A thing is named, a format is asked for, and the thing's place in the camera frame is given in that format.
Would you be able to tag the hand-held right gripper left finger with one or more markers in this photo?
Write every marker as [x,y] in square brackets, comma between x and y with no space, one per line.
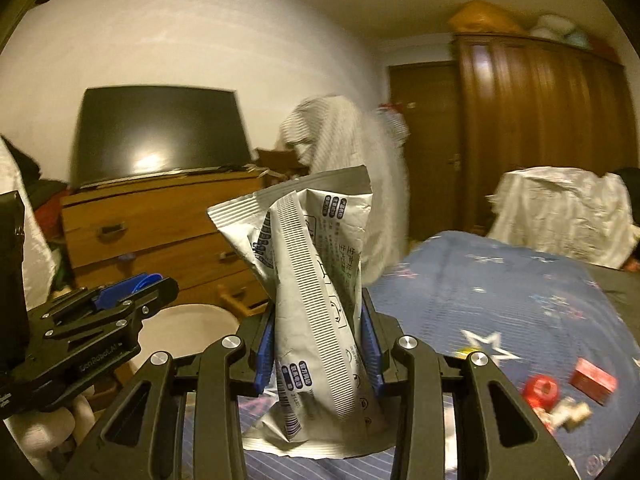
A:
[265,357]

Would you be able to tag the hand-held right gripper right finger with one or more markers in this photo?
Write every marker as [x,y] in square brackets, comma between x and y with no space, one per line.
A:
[372,357]

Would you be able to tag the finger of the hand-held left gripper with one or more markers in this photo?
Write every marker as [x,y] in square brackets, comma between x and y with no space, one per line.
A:
[120,294]
[100,330]

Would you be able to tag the white plastic bin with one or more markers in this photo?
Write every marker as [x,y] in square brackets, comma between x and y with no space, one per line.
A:
[185,330]

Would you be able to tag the silver snack packet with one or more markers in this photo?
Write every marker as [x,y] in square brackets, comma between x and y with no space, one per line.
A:
[310,280]

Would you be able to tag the red cigarette box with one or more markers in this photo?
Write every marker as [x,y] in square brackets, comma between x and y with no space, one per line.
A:
[592,380]

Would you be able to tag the wooden chest of drawers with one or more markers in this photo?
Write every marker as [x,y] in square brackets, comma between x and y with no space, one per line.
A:
[150,230]

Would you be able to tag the small yellow wrapper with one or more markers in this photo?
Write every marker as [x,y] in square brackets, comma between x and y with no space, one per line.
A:
[466,352]

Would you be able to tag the white cloth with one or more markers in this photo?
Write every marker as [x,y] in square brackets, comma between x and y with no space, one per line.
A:
[30,240]

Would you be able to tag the blue star-print bedsheet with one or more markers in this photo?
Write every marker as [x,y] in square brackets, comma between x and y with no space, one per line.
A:
[475,300]

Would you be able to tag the pile of dark clothes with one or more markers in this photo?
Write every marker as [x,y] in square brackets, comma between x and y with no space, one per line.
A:
[42,195]

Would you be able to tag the black flat television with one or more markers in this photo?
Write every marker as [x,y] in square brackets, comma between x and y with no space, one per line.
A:
[160,135]

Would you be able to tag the small beige wrapper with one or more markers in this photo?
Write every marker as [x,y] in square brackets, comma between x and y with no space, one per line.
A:
[567,412]

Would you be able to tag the grey striped cloth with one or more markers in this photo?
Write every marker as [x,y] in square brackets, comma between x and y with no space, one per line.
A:
[340,135]

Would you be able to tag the white plastic sheet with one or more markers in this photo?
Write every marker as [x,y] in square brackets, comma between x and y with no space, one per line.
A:
[550,210]

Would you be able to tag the brown wooden door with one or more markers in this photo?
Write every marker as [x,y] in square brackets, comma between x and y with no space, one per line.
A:
[430,125]

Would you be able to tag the brown wooden wardrobe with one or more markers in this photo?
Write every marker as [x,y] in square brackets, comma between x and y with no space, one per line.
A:
[525,110]

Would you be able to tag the orange bag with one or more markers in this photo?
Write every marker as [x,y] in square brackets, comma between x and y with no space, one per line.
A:
[482,17]

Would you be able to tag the white bundled bedding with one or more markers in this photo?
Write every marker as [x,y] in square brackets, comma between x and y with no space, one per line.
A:
[557,30]

